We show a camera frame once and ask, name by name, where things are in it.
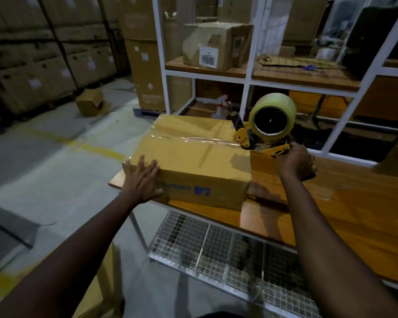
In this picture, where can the flattened cardboard sheet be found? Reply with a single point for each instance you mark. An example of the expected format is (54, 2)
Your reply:
(285, 61)

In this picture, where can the person's right hand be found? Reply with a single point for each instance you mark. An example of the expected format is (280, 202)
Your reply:
(295, 162)

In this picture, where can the blue pallet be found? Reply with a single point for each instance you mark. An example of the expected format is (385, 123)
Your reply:
(146, 113)

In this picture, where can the yellow-brown cardboard box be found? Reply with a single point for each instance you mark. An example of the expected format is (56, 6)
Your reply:
(192, 155)

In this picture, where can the tall labelled cardboard box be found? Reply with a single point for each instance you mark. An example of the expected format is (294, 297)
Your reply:
(146, 79)

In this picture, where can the white spray bottle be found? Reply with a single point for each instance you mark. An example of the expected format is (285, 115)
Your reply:
(220, 112)

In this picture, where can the printed brown cardboard box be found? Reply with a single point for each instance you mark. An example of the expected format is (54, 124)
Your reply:
(209, 89)

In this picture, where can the dark-legged table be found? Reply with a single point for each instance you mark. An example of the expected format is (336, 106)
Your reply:
(13, 225)

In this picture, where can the blue scissors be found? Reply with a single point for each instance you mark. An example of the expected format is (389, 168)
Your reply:
(309, 67)

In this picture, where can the person's right forearm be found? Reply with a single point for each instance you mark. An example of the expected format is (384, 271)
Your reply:
(325, 255)

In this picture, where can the white metal shelf frame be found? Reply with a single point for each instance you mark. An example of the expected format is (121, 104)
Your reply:
(205, 76)

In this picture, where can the yellow cardboard box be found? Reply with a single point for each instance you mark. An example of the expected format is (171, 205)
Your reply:
(96, 294)

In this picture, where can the person's left forearm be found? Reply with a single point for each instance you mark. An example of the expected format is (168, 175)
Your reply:
(69, 261)

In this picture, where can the taped box with barcode label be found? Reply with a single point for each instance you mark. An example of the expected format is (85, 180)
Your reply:
(199, 39)

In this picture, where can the black monitor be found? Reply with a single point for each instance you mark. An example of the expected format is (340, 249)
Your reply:
(368, 43)

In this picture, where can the large brown background carton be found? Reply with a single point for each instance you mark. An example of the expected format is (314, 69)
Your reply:
(305, 19)

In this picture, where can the wide brown cardboard box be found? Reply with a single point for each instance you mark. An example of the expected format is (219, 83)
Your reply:
(136, 19)

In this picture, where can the clear packing tape roll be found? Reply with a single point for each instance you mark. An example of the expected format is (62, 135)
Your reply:
(285, 102)

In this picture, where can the wooden shelf board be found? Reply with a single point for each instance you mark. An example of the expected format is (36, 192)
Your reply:
(301, 77)

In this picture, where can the orange wooden table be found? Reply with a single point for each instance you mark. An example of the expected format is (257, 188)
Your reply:
(351, 211)

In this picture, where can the wall of stacked cartons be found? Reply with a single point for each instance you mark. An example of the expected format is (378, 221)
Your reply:
(26, 69)

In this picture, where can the person's left hand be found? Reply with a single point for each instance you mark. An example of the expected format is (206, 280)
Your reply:
(141, 182)

